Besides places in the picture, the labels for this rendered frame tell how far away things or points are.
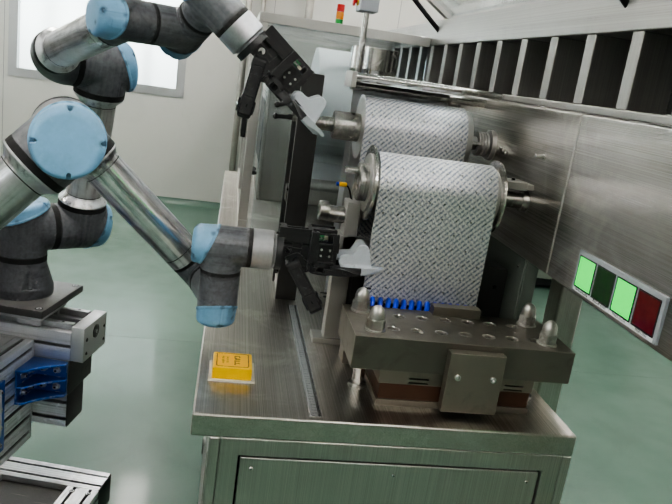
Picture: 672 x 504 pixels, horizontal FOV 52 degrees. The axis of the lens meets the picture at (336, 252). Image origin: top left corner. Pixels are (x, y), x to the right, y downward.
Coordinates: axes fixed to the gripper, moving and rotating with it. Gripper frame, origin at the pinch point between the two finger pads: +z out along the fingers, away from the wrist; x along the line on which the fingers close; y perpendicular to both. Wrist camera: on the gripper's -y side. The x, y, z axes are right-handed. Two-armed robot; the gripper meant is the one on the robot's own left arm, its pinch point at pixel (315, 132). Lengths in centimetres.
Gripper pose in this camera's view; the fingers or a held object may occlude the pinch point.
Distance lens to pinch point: 134.9
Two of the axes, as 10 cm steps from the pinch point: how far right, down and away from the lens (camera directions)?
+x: -1.1, -2.8, 9.5
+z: 6.6, 7.0, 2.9
